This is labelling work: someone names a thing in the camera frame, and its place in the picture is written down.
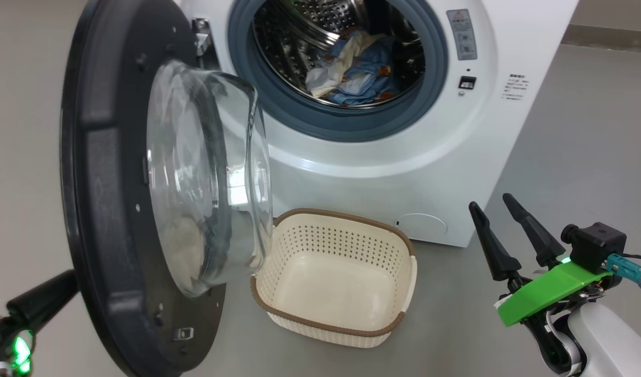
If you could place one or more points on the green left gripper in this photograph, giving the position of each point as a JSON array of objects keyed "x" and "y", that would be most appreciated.
[{"x": 6, "y": 345}]

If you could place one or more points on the cream perforated laundry basket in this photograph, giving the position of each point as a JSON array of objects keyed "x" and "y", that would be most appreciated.
[{"x": 331, "y": 293}]

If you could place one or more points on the black door latch socket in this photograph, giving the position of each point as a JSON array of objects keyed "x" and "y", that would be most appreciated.
[{"x": 467, "y": 82}]

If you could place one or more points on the metal door hinge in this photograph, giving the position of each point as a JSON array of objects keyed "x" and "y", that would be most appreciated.
[{"x": 202, "y": 39}]

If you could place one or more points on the white front-load washing machine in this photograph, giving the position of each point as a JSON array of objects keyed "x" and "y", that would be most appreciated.
[{"x": 404, "y": 173}]

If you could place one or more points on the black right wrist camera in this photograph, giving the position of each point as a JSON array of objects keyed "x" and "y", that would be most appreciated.
[{"x": 598, "y": 246}]

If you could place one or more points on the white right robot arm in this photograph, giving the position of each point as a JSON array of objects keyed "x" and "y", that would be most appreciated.
[{"x": 608, "y": 340}]

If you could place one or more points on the grey rubber door gasket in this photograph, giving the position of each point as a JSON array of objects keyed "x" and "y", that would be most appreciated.
[{"x": 352, "y": 123}]

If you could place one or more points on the black round washer door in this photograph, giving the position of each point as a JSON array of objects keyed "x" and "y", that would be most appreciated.
[{"x": 111, "y": 183}]

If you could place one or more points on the round white filter cover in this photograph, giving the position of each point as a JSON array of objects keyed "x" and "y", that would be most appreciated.
[{"x": 422, "y": 225}]

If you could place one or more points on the grey warning sticker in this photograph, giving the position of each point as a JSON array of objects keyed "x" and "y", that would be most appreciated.
[{"x": 462, "y": 34}]

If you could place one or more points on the blue cartoon print garment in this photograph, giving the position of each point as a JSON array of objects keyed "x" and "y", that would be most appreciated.
[{"x": 375, "y": 70}]

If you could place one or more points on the stainless steel washing machine drum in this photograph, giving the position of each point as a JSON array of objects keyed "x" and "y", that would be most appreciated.
[{"x": 294, "y": 42}]

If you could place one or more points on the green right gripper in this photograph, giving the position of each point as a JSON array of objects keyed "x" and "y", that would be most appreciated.
[{"x": 551, "y": 290}]

